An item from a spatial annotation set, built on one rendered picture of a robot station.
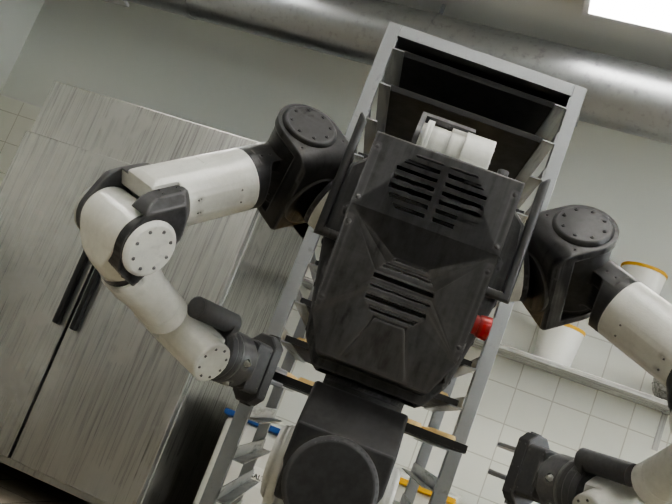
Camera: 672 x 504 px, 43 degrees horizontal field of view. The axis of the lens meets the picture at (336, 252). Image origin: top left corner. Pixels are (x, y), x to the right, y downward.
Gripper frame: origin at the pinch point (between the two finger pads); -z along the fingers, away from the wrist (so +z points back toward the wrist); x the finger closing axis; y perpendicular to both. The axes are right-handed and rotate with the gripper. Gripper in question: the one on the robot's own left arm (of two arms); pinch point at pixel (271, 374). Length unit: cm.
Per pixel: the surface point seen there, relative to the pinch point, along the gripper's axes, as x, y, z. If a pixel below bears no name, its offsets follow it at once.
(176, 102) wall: 144, 318, -236
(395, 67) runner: 80, 26, -37
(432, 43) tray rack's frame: 84, 15, -32
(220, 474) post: -22.6, 22.8, -27.5
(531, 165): 71, -4, -64
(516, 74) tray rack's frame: 84, -3, -43
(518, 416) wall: 31, 71, -321
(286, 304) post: 15.8, 22.9, -27.4
